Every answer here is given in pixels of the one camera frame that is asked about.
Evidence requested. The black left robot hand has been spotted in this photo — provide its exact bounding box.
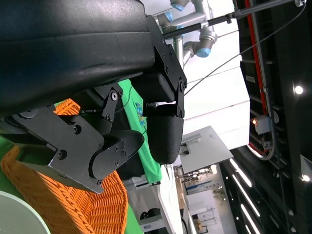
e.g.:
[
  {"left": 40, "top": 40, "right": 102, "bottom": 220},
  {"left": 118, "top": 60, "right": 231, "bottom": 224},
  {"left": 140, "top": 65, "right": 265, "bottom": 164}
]
[{"left": 0, "top": 0, "right": 188, "bottom": 195}]

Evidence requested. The grey-green bowl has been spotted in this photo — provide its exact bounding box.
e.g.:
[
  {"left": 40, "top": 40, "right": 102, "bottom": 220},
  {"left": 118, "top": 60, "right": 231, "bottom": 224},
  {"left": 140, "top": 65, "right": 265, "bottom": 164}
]
[{"left": 0, "top": 190, "right": 52, "bottom": 234}]

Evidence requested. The orange wicker basket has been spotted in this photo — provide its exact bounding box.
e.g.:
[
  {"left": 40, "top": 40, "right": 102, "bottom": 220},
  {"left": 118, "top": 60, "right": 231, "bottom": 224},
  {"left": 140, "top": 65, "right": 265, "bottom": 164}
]
[{"left": 0, "top": 97, "right": 129, "bottom": 234}]

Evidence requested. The green tablecloth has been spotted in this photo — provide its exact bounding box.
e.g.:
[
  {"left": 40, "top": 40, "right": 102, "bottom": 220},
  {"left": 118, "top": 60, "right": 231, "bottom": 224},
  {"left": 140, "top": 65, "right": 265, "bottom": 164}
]
[{"left": 0, "top": 97, "right": 144, "bottom": 234}]

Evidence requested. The green printed cloth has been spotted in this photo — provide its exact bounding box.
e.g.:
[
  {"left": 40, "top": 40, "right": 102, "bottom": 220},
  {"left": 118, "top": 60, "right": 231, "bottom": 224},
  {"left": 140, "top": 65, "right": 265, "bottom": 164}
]
[{"left": 117, "top": 79, "right": 163, "bottom": 185}]

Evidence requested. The grey flat monitor panel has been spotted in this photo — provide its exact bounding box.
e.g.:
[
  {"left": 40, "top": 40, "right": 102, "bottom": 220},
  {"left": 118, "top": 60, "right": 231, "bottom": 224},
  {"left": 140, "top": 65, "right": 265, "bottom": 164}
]
[{"left": 179, "top": 125, "right": 234, "bottom": 175}]

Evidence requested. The white box with orange light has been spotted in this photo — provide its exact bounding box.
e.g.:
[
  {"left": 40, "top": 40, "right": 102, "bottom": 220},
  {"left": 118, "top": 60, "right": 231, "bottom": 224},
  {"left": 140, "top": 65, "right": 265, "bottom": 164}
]
[{"left": 251, "top": 115, "right": 273, "bottom": 135}]

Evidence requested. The thin black wire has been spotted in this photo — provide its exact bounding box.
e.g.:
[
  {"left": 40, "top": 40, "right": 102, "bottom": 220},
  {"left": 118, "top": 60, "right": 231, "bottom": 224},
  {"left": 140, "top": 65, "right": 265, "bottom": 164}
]
[{"left": 184, "top": 0, "right": 307, "bottom": 96}]

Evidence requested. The red curved rail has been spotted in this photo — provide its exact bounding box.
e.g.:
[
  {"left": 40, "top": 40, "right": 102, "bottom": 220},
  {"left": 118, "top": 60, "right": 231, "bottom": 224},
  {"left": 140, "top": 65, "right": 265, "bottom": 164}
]
[{"left": 246, "top": 0, "right": 271, "bottom": 159}]

